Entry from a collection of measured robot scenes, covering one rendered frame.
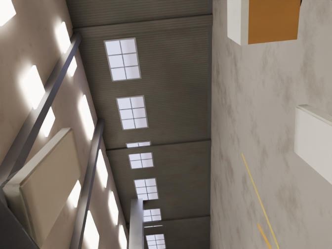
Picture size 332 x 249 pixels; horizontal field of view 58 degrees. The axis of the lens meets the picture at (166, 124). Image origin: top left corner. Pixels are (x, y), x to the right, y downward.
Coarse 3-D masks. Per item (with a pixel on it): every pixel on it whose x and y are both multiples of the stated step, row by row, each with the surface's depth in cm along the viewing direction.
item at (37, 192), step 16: (64, 128) 17; (48, 144) 15; (64, 144) 16; (32, 160) 13; (48, 160) 13; (64, 160) 15; (16, 176) 11; (32, 176) 12; (48, 176) 13; (64, 176) 15; (16, 192) 11; (32, 192) 11; (48, 192) 13; (64, 192) 15; (16, 208) 11; (32, 208) 11; (48, 208) 13; (32, 224) 11; (48, 224) 13
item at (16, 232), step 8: (0, 200) 10; (0, 208) 10; (8, 208) 10; (0, 216) 9; (8, 216) 9; (0, 224) 9; (8, 224) 9; (16, 224) 9; (0, 232) 9; (8, 232) 9; (16, 232) 8; (24, 232) 8; (0, 240) 8; (8, 240) 8; (16, 240) 8; (24, 240) 8; (32, 240) 8; (0, 248) 8; (8, 248) 8; (16, 248) 8; (24, 248) 8; (32, 248) 8
